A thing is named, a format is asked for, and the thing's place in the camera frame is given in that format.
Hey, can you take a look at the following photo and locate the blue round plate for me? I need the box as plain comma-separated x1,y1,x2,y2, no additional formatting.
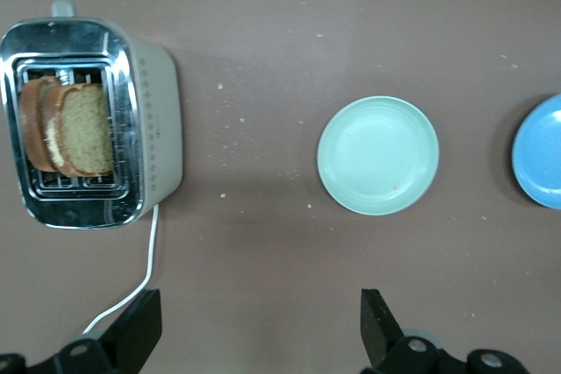
511,93,561,211

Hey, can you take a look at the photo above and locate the pale green round plate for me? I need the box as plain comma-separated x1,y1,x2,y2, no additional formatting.
316,95,440,217

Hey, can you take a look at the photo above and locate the white toaster power cable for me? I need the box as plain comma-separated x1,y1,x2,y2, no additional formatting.
82,203,160,335

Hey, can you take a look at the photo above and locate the brown bread slice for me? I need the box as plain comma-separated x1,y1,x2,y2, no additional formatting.
19,75,60,173
41,82,116,178

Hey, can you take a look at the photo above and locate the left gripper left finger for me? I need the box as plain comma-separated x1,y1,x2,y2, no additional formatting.
0,288,163,374

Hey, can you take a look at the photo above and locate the beige and chrome toaster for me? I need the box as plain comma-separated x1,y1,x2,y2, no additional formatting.
0,0,184,230

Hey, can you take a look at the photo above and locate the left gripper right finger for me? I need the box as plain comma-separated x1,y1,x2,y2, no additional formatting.
360,288,527,374

